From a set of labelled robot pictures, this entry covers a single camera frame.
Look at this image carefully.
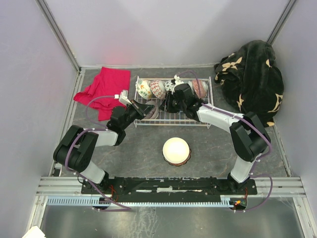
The floral orange green bowl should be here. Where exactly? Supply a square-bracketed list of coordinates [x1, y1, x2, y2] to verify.
[136, 79, 153, 100]

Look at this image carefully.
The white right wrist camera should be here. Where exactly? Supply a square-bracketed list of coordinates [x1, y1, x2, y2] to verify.
[172, 74, 184, 86]

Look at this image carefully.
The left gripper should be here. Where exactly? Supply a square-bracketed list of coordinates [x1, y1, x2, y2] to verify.
[121, 99, 154, 130]

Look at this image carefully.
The red folded t-shirt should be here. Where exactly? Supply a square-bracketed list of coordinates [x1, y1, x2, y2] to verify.
[73, 67, 131, 121]

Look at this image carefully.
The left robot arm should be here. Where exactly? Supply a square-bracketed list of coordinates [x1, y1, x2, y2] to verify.
[53, 100, 155, 193]

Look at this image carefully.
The white paper corner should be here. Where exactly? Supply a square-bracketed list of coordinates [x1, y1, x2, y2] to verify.
[22, 226, 46, 238]

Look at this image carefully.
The red rimmed bowl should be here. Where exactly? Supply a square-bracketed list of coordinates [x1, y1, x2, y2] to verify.
[164, 80, 175, 92]

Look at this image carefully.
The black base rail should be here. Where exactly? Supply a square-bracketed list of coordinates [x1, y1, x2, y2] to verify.
[97, 177, 258, 203]

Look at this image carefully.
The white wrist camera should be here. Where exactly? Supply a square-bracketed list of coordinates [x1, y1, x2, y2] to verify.
[114, 90, 132, 106]
[172, 74, 184, 86]

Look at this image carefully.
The blue triangle pattern bowl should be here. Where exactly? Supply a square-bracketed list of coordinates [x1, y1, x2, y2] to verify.
[150, 80, 166, 100]

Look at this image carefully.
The black floral blanket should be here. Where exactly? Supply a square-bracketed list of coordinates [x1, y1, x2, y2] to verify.
[214, 40, 284, 127]

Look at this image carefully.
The white wire dish rack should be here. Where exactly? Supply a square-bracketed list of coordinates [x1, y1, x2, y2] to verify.
[134, 76, 213, 129]

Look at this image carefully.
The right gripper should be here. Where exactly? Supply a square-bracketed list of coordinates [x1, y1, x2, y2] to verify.
[158, 91, 185, 114]

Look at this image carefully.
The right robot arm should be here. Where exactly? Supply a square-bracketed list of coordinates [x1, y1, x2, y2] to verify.
[162, 83, 272, 194]

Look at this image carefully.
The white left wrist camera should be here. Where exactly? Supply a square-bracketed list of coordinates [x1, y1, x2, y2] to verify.
[114, 90, 132, 106]

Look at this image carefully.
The purple striped bowl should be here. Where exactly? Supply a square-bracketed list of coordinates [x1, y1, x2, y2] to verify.
[144, 101, 159, 119]

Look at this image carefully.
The grey hexagon pattern bowl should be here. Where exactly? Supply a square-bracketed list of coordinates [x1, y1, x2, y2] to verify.
[188, 81, 194, 92]

